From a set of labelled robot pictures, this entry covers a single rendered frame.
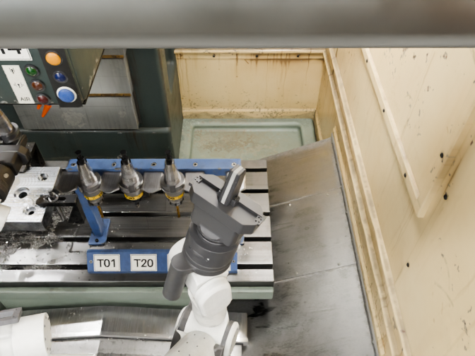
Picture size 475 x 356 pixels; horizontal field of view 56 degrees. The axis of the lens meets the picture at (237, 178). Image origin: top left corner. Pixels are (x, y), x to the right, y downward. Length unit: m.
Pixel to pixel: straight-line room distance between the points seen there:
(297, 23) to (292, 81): 1.95
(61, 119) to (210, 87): 0.70
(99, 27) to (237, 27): 0.06
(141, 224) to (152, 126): 0.50
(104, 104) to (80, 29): 1.57
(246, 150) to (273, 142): 0.15
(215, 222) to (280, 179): 1.13
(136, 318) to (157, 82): 0.83
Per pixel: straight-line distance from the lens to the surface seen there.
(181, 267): 0.75
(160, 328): 1.49
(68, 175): 1.28
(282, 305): 1.52
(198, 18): 0.20
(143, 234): 1.49
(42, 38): 0.22
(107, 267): 1.42
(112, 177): 1.24
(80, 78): 0.91
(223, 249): 0.72
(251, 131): 2.25
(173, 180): 1.16
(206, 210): 0.68
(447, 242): 0.93
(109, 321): 1.51
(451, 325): 0.94
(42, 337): 0.79
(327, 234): 1.59
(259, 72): 2.11
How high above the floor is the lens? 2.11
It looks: 49 degrees down
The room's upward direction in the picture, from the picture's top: straight up
